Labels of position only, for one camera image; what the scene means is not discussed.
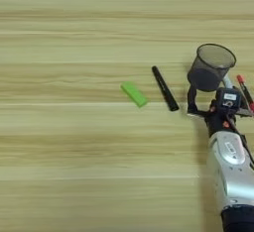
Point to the black marker pen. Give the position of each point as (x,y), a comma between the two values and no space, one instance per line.
(164,89)

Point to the green eraser block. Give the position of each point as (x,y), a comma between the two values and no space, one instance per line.
(134,93)

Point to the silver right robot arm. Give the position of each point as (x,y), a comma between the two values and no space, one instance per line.
(231,173)

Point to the red capped pen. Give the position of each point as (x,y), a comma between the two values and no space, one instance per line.
(244,90)

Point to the black box with white label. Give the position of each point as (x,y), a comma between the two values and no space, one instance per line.
(228,99)

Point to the black mesh pen cup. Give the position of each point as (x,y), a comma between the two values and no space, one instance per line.
(206,75)

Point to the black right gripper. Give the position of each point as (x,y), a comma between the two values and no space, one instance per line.
(218,122)

